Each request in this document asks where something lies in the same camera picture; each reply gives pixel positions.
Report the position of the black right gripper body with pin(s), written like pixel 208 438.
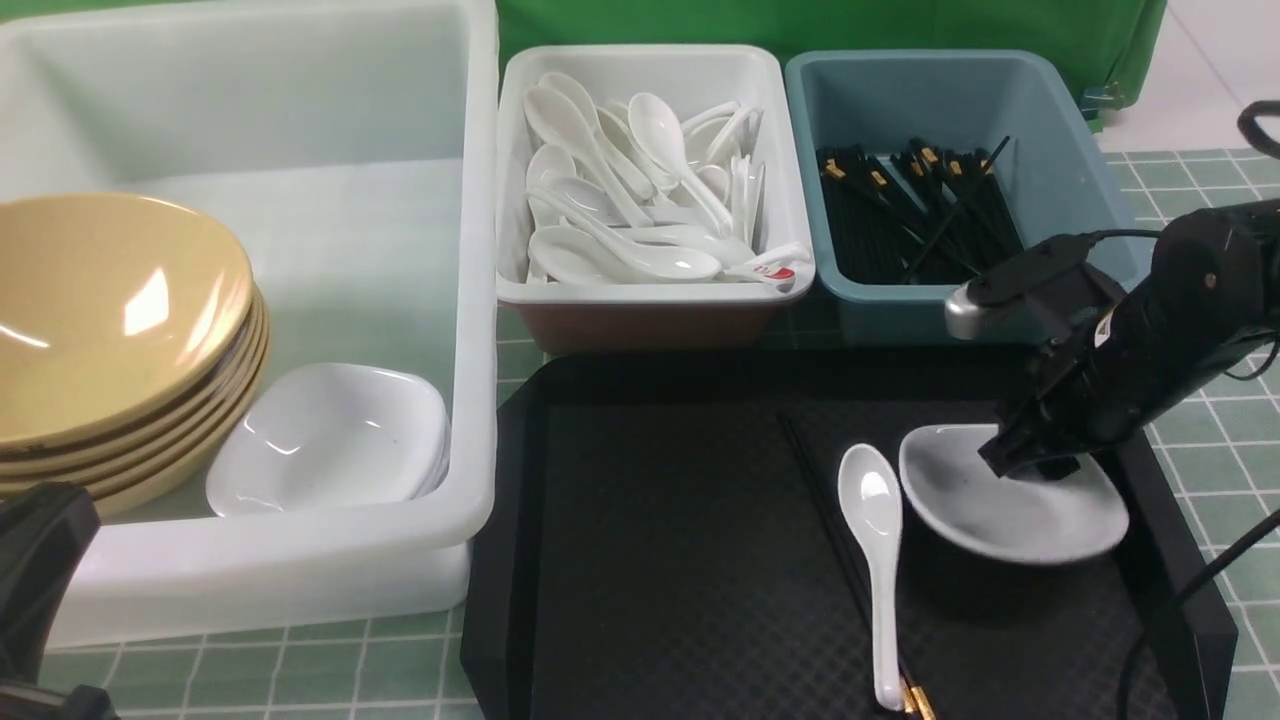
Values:
pixel 1111 366

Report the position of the white square sauce dish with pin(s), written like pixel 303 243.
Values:
pixel 1027 518

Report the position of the white ceramic soup spoon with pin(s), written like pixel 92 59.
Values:
pixel 869 496

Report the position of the black chopstick pair gold tip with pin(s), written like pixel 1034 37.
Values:
pixel 823 489

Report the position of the yellow noodle bowl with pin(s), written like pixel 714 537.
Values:
pixel 113 303

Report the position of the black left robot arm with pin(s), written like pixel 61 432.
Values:
pixel 45 532

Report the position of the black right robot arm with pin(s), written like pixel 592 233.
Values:
pixel 1227 260

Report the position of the green checkered table mat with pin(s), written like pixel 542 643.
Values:
pixel 1218 451

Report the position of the black chopsticks pile in bin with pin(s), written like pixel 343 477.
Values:
pixel 925 215

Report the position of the blue plastic chopstick bin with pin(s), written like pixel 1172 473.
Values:
pixel 1006 101

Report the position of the green backdrop cloth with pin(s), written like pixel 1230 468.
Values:
pixel 1089 43

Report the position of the white spoon with red label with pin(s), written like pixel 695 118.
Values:
pixel 778 268

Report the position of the white brown spoon bin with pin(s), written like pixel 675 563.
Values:
pixel 581 318

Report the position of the black plastic serving tray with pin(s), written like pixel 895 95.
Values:
pixel 653 552

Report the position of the white spoons pile in bin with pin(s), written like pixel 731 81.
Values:
pixel 610 204

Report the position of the white dish in tub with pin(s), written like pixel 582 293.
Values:
pixel 333 435

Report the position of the large white plastic tub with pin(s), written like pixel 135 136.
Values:
pixel 350 146

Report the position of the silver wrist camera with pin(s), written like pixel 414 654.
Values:
pixel 1047 280

